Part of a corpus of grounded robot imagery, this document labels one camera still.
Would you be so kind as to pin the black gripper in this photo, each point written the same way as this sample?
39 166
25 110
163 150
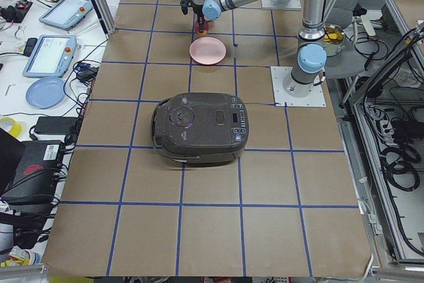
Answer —
199 10

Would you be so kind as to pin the red apple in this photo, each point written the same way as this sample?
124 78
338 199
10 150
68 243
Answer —
202 28

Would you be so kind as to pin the pink plate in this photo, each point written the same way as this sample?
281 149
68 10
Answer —
207 50

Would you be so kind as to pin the steel bowl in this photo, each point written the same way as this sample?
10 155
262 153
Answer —
334 40

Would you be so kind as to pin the blue plate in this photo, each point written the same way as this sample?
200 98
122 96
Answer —
45 92

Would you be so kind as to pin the dark grey rice cooker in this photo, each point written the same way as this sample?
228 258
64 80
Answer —
200 128

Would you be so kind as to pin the upper teach pendant tablet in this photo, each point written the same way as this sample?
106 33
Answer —
66 14

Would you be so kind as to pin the teach pendant tablet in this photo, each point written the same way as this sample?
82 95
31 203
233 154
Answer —
51 56
66 14

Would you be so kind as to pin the lower teach pendant tablet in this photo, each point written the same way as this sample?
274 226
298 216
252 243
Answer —
51 56

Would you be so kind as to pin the black power adapter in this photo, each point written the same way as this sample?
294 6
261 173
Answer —
54 125

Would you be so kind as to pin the brown paper table mat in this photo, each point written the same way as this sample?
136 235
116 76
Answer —
286 207

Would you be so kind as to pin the yellow tape roll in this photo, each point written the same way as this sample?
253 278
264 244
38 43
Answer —
11 126

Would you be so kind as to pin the black laptop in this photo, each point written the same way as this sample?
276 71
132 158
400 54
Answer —
29 170

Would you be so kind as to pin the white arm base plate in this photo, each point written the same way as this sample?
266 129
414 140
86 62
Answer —
318 100

